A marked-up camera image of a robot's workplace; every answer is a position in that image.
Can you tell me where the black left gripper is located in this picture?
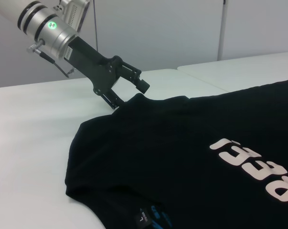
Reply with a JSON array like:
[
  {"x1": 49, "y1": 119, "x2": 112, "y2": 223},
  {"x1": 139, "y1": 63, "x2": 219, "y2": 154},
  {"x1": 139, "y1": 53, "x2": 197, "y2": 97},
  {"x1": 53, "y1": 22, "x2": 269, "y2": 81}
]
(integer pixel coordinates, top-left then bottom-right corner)
[{"x1": 64, "y1": 35, "x2": 151, "y2": 111}]

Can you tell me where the black shirt with FREE print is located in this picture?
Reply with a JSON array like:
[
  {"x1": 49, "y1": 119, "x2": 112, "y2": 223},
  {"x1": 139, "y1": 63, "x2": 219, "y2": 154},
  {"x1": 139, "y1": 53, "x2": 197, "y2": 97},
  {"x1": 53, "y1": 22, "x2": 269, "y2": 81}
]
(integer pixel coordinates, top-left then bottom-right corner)
[{"x1": 65, "y1": 78, "x2": 288, "y2": 229}]

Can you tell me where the thin black left camera cable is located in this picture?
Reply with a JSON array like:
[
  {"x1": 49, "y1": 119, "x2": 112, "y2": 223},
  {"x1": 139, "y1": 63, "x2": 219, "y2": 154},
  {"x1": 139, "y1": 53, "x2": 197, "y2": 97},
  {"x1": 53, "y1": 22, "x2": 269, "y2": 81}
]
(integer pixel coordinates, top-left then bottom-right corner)
[{"x1": 93, "y1": 0, "x2": 99, "y2": 52}]

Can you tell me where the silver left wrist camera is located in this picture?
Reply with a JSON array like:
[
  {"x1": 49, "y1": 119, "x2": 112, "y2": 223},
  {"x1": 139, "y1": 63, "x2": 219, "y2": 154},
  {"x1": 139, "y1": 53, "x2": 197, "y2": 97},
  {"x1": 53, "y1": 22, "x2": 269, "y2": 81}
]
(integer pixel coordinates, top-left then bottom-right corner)
[{"x1": 57, "y1": 0, "x2": 91, "y2": 32}]

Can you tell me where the left gripper connector cable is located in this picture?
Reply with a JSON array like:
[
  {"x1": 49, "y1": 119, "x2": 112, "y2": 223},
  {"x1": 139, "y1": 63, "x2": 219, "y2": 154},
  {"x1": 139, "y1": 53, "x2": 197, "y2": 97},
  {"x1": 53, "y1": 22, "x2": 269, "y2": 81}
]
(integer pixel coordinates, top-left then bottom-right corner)
[{"x1": 26, "y1": 39, "x2": 75, "y2": 78}]

